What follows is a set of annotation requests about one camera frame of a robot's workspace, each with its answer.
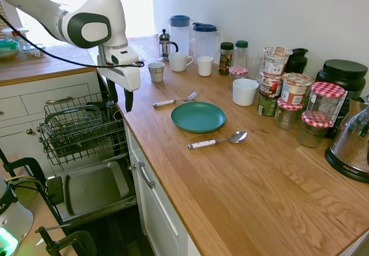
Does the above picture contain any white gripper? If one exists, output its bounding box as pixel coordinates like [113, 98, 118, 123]
[97, 54, 142, 113]

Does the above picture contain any white handled metal fork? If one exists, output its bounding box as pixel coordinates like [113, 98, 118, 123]
[153, 91, 198, 108]

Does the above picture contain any built-in dishwasher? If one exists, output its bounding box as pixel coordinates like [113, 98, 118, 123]
[46, 71, 138, 229]

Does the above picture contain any white patterned band cup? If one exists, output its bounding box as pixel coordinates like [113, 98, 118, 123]
[147, 62, 165, 83]

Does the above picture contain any gray cutlery basket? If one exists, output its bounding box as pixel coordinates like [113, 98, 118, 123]
[40, 104, 106, 153]

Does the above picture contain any white ceramic mug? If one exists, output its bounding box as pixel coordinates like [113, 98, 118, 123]
[168, 52, 194, 73]

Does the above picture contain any glass French press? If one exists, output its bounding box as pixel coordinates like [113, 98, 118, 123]
[157, 28, 179, 62]

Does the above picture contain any teal plastic plate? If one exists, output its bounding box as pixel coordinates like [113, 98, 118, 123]
[171, 101, 227, 134]

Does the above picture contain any clear pitcher light blue lid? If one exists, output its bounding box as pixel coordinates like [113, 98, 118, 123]
[168, 14, 191, 55]

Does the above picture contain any white corner cabinet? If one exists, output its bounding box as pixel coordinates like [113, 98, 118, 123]
[0, 70, 101, 176]

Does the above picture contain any plain white plastic cup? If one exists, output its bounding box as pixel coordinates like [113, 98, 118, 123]
[197, 55, 214, 77]

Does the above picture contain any small clear food container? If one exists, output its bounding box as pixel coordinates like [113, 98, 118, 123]
[22, 43, 46, 59]

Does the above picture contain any clear pitcher dark blue lid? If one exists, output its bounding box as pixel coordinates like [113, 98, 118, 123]
[192, 22, 221, 62]

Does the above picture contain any spice jar black lid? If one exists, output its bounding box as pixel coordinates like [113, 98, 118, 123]
[218, 42, 234, 76]

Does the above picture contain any dark green C-clamp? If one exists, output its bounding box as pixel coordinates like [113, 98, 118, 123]
[35, 223, 98, 256]
[0, 148, 48, 199]

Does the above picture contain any white base cabinet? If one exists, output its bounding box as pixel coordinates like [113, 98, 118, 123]
[126, 122, 202, 256]

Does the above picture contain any small glass jar gingham lid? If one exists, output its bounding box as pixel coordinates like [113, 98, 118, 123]
[228, 66, 249, 91]

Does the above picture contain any food container green lid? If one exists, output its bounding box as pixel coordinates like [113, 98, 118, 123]
[0, 38, 21, 62]

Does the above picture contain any large white cup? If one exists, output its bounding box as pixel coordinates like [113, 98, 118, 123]
[232, 78, 259, 107]

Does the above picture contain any clear bottle green lid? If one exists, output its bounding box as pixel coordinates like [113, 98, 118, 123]
[233, 40, 249, 68]

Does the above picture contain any clear drinking glass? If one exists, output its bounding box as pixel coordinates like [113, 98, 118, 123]
[246, 54, 265, 81]

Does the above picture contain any wooden robot mounting table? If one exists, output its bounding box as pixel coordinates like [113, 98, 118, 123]
[0, 152, 76, 256]

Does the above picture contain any dark green can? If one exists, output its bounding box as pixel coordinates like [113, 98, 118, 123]
[257, 92, 279, 117]

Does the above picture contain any dark brown ice cream tub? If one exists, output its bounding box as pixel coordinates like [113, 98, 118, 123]
[259, 71, 284, 99]

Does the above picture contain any white tub red rim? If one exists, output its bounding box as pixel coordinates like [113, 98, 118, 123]
[263, 46, 294, 75]

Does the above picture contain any red and white tub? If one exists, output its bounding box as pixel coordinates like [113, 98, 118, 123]
[280, 72, 314, 106]

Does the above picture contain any black thermos jug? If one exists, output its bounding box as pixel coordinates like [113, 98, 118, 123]
[284, 48, 309, 74]

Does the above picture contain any large glass jar gingham lid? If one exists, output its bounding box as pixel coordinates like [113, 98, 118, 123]
[304, 81, 346, 123]

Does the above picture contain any black supplement tub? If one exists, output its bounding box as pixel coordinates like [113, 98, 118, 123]
[315, 59, 369, 139]

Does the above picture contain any stainless steel electric kettle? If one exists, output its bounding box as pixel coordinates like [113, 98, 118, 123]
[324, 94, 369, 184]

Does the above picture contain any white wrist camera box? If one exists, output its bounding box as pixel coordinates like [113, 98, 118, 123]
[110, 47, 140, 66]

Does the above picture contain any curved metal drawer handle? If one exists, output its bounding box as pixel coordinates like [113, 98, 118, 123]
[45, 95, 74, 104]
[135, 161, 156, 189]

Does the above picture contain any dishwasher wire rack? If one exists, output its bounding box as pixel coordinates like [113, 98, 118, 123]
[39, 91, 128, 167]

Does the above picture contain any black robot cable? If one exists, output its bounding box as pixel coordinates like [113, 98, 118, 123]
[0, 13, 145, 69]

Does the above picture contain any white handled metal spoon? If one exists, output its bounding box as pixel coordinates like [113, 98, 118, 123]
[187, 131, 248, 150]

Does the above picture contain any yellow cable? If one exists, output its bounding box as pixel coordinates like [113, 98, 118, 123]
[5, 175, 40, 184]

